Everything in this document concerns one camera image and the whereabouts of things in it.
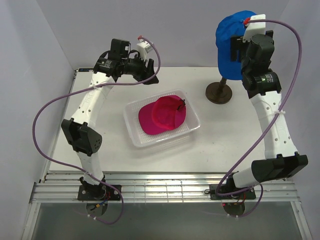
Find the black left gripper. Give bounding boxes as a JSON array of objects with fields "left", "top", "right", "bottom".
[{"left": 120, "top": 51, "right": 159, "bottom": 85}]

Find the blue baseball cap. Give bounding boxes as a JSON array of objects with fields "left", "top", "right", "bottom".
[{"left": 215, "top": 10, "right": 256, "bottom": 81}]

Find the pink baseball cap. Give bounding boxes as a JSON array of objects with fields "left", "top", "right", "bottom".
[{"left": 138, "top": 95, "right": 187, "bottom": 135}]

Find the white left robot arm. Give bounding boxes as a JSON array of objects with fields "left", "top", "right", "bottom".
[{"left": 61, "top": 36, "right": 159, "bottom": 200}]

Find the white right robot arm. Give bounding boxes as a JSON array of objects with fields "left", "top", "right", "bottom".
[{"left": 221, "top": 31, "right": 309, "bottom": 199}]

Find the white plastic basket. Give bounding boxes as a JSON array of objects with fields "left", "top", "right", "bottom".
[{"left": 123, "top": 89, "right": 201, "bottom": 148}]

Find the small label sticker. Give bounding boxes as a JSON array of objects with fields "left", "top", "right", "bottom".
[{"left": 77, "top": 68, "right": 93, "bottom": 73}]

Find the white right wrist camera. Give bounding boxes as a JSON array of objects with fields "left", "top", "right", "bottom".
[{"left": 242, "top": 14, "right": 266, "bottom": 43}]

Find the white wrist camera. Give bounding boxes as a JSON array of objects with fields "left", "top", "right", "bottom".
[
  {"left": 242, "top": 14, "right": 266, "bottom": 43},
  {"left": 136, "top": 35, "right": 153, "bottom": 60}
]

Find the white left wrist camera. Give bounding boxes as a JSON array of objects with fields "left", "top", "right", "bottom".
[{"left": 136, "top": 35, "right": 153, "bottom": 60}]

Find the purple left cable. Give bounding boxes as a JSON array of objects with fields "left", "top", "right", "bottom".
[{"left": 32, "top": 37, "right": 161, "bottom": 225}]

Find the purple cable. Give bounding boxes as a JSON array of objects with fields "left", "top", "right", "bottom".
[
  {"left": 202, "top": 19, "right": 303, "bottom": 218},
  {"left": 32, "top": 37, "right": 161, "bottom": 225}
]

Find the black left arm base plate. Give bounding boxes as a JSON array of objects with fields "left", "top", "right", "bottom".
[{"left": 77, "top": 184, "right": 122, "bottom": 201}]

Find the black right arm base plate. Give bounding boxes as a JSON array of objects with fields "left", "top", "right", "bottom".
[{"left": 204, "top": 184, "right": 256, "bottom": 201}]

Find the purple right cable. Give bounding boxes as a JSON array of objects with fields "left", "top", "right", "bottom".
[{"left": 202, "top": 19, "right": 303, "bottom": 218}]

